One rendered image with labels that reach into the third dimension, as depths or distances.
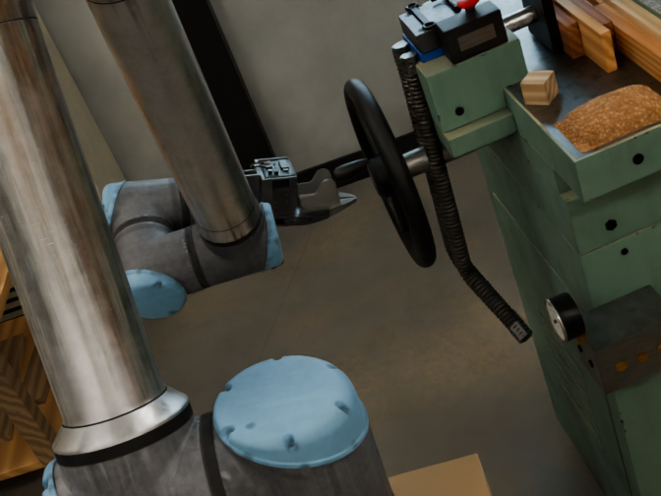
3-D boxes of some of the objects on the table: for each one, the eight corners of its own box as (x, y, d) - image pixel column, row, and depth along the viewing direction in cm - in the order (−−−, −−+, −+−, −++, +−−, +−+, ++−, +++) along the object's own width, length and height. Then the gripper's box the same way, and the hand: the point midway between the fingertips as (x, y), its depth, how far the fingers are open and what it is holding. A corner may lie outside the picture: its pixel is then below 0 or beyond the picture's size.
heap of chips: (553, 124, 133) (548, 105, 131) (645, 85, 133) (642, 65, 131) (582, 154, 125) (577, 134, 124) (680, 111, 126) (677, 92, 124)
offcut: (559, 92, 138) (554, 70, 137) (549, 105, 136) (543, 84, 135) (535, 91, 140) (529, 70, 139) (524, 104, 138) (519, 83, 137)
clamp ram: (490, 47, 153) (474, -10, 148) (538, 28, 153) (524, -31, 148) (513, 70, 146) (498, 11, 141) (564, 49, 146) (550, -11, 141)
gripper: (220, 186, 154) (364, 173, 158) (212, 159, 162) (349, 148, 166) (222, 238, 158) (362, 224, 163) (214, 210, 166) (348, 197, 170)
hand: (347, 203), depth 166 cm, fingers closed
